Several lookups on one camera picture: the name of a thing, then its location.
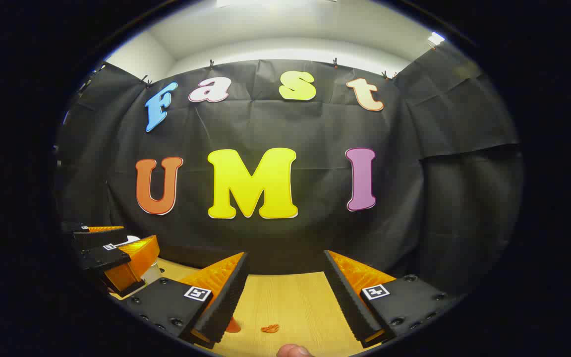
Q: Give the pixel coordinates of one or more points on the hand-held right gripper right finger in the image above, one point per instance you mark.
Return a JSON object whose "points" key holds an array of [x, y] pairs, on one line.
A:
{"points": [[347, 297]]}

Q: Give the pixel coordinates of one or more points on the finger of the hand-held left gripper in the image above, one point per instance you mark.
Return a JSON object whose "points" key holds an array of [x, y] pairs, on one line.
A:
{"points": [[97, 239], [102, 259]]}

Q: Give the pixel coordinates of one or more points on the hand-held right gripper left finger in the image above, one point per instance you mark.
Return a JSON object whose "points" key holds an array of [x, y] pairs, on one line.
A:
{"points": [[226, 297]]}

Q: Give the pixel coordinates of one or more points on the red pop can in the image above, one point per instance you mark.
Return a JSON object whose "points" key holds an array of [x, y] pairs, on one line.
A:
{"points": [[233, 326]]}

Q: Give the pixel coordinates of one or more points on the orange paper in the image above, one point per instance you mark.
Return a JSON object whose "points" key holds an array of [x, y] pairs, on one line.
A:
{"points": [[269, 328]]}

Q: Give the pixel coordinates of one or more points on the wooden desktop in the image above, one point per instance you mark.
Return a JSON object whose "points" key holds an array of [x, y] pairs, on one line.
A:
{"points": [[290, 302]]}

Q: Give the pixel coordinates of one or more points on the black backdrop cloth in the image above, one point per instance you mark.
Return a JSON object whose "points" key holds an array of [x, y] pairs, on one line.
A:
{"points": [[315, 129]]}

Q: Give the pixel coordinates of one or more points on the ceiling light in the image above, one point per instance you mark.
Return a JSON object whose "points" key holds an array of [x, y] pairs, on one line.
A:
{"points": [[435, 38]]}

